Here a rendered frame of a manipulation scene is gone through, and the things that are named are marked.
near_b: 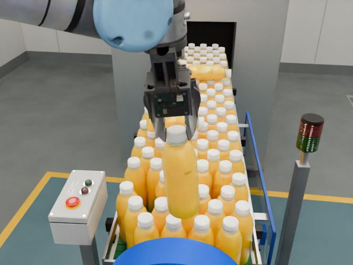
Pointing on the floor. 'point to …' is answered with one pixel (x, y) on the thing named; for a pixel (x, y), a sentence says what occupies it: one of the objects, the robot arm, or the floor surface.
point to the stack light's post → (292, 212)
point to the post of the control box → (90, 253)
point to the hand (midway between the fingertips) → (176, 132)
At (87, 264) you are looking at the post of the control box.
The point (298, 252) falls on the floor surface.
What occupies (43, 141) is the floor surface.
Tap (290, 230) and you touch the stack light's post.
